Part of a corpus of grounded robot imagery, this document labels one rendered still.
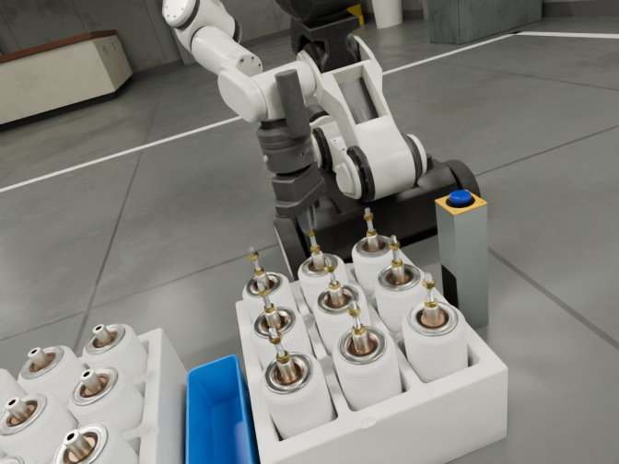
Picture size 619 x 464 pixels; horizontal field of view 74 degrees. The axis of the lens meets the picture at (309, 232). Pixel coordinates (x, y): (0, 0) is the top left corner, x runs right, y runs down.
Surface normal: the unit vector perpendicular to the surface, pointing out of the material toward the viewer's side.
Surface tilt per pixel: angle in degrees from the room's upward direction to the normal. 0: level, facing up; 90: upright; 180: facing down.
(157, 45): 90
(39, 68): 90
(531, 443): 0
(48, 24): 90
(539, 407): 0
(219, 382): 88
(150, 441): 0
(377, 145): 38
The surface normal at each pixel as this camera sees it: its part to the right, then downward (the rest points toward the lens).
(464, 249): 0.25, 0.44
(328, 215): 0.02, -0.28
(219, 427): -0.23, -0.84
